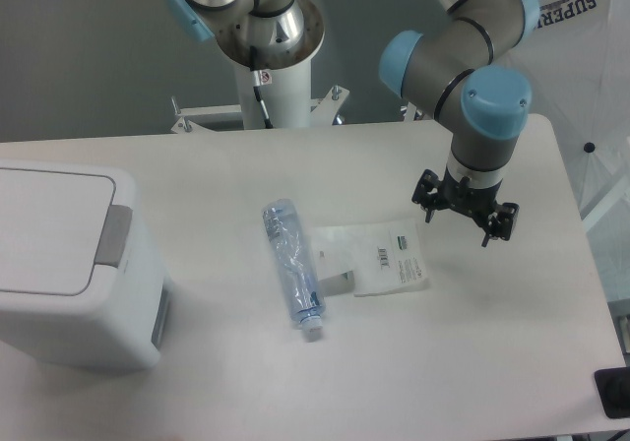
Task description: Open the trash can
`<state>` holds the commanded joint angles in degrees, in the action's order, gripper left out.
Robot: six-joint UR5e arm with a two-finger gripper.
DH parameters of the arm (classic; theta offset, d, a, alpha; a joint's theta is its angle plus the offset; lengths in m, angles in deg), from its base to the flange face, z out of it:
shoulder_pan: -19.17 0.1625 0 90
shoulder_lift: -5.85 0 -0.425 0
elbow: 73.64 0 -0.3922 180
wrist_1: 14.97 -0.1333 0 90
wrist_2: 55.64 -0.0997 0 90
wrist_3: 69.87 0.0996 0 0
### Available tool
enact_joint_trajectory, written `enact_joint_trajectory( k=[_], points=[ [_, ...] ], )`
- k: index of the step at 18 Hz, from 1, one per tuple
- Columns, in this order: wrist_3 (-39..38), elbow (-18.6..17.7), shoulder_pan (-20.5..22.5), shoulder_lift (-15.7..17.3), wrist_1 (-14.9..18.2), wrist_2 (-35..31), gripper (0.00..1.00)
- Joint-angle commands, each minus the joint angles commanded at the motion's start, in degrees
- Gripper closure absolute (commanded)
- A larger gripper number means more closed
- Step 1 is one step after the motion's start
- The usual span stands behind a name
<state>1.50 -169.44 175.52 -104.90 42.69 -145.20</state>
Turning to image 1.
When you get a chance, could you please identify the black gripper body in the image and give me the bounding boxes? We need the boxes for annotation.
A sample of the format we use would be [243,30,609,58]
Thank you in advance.
[433,170,502,223]

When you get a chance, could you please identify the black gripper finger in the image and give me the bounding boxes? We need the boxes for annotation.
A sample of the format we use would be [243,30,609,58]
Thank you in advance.
[481,202,520,247]
[411,169,441,222]

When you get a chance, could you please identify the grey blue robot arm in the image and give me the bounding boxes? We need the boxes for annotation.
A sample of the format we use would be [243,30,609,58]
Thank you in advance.
[164,0,539,241]

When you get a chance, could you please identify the white trash can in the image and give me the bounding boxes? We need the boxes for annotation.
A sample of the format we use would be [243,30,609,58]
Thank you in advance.
[1,158,173,371]

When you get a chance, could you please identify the white trash can lid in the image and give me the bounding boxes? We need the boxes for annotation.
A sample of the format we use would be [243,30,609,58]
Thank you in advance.
[1,161,137,296]

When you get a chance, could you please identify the white plastic package bag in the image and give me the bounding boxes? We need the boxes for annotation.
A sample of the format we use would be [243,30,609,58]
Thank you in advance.
[309,219,429,297]

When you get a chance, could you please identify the crushed clear plastic bottle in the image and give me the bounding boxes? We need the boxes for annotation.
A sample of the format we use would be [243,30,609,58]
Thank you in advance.
[262,199,326,343]

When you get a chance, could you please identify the white umbrella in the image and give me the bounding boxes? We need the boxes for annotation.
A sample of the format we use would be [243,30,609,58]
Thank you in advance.
[504,0,630,275]

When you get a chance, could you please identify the black device at edge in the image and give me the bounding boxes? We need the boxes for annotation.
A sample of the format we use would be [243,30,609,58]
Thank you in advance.
[594,367,629,419]

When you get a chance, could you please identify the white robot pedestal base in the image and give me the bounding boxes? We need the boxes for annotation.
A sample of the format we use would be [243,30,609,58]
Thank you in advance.
[167,0,349,133]

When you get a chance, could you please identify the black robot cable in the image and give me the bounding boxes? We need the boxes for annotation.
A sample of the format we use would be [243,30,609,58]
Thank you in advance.
[247,44,275,130]

